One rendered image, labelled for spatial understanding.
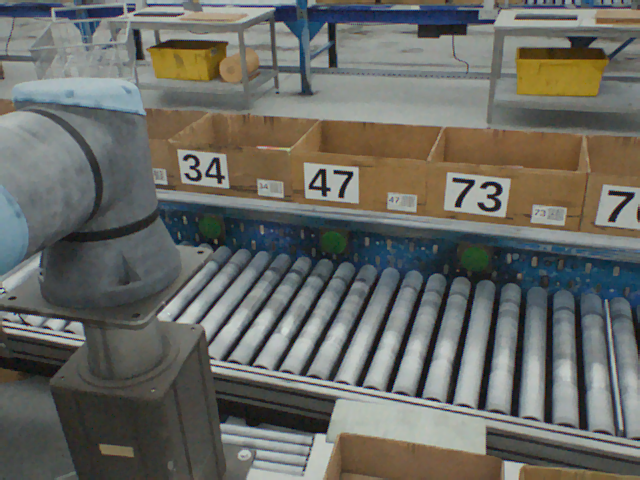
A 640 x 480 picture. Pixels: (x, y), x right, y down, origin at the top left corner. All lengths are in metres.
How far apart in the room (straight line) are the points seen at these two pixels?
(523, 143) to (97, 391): 1.42
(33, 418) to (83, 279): 1.86
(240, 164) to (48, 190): 1.22
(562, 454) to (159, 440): 0.77
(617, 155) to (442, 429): 1.02
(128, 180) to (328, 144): 1.32
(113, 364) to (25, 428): 1.72
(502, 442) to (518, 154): 0.93
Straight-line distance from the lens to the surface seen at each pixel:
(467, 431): 1.32
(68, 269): 0.87
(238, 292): 1.74
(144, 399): 0.94
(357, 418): 1.33
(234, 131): 2.20
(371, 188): 1.78
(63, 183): 0.73
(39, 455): 2.54
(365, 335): 1.54
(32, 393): 2.82
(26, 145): 0.73
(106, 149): 0.80
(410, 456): 1.17
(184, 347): 1.01
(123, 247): 0.86
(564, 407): 1.42
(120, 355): 0.96
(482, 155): 2.00
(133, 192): 0.84
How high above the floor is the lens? 1.68
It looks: 28 degrees down
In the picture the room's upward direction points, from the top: 3 degrees counter-clockwise
